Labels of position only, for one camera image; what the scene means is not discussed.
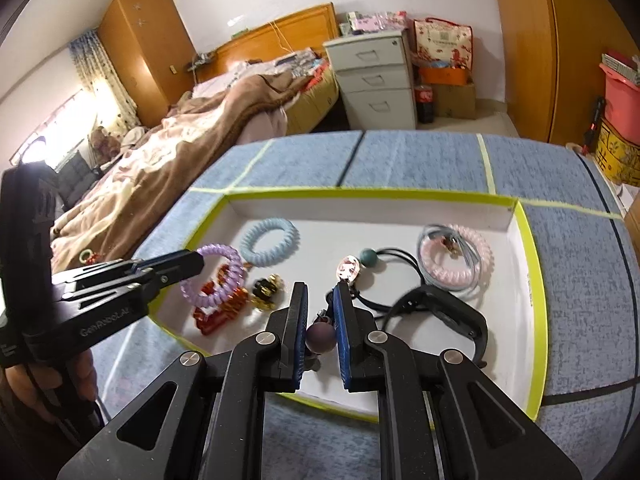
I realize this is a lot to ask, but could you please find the window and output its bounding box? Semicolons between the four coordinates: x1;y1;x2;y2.
7;87;96;166

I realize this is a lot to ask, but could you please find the stack of flat boxes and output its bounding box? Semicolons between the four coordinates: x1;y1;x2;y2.
600;50;640;86

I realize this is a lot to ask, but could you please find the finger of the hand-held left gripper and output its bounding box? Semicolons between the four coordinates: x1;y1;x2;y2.
51;249;205;286
59;262;206;311

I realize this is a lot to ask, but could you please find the wooden bed headboard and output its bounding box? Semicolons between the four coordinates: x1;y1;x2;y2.
192;2;341;83

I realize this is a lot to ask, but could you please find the yellow mattress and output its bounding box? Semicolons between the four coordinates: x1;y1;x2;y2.
287;67;341;133

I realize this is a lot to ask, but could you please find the red patterned gift bag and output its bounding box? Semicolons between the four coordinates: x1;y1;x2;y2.
412;17;474;71

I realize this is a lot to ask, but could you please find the pink plastic bin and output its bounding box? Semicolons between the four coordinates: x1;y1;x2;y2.
600;62;640;136

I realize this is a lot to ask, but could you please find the purple ball hair tie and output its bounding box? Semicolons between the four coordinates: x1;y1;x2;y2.
302;310;336;373

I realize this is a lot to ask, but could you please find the pink spiral hair tie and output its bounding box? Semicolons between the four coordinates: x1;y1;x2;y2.
417;224;495;292

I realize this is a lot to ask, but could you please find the black and gold hair clip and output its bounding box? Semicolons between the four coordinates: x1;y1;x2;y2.
250;274;286;308

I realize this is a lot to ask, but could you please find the small cardboard box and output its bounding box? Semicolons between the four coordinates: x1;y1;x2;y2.
434;80;477;120

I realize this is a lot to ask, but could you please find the teal bead black hair tie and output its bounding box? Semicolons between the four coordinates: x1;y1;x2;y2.
350;246;426;311

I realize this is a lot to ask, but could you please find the cola bottle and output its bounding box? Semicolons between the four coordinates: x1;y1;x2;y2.
415;85;435;124

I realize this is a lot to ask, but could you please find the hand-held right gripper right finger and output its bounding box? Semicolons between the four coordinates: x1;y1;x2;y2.
332;281;583;480

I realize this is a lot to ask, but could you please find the white tray with yellow rim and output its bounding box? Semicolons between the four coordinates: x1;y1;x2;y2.
134;187;548;423

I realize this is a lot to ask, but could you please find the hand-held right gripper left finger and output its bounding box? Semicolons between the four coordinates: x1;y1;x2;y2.
57;281;308;480

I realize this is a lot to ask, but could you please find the black chair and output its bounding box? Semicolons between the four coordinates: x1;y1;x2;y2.
52;152;103;211

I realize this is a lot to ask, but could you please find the purple spiral hair tie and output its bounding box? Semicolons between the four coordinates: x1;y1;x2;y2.
179;243;246;308

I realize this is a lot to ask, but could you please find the large wooden wardrobe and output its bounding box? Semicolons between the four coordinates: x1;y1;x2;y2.
487;0;640;151

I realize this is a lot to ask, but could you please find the yellow patterned box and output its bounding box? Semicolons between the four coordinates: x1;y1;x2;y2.
595;117;640;186

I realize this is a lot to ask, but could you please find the orange box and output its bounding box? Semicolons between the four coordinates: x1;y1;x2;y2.
419;66;471;86

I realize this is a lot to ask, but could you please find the tall wooden wardrobe with stars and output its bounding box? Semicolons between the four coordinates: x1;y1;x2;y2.
97;0;196;128

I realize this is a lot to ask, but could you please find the dotted curtain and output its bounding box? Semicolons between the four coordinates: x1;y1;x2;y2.
67;30;141;131

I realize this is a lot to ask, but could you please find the blue spiral hair tie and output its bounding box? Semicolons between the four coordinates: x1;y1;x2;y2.
239;216;301;266

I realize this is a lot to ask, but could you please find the pink patterned packet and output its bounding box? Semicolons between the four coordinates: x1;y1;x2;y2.
350;10;408;33

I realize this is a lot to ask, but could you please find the brown plush blanket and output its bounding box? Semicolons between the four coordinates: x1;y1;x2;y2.
50;72;301;273

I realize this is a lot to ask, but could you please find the person's left hand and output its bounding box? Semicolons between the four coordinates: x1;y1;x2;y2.
4;352;97;428

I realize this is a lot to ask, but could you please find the pink bedding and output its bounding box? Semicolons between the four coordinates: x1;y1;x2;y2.
192;50;321;96

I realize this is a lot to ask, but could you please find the grey elastic hair tie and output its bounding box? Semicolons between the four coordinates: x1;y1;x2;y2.
417;224;488;293

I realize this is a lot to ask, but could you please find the red and black tool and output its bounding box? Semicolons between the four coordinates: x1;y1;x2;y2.
582;97;607;153

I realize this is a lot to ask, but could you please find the brown teddy bear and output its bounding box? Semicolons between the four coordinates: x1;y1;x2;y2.
89;126;121;158

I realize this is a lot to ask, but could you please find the grey three-drawer nightstand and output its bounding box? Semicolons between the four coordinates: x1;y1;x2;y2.
323;27;418;131

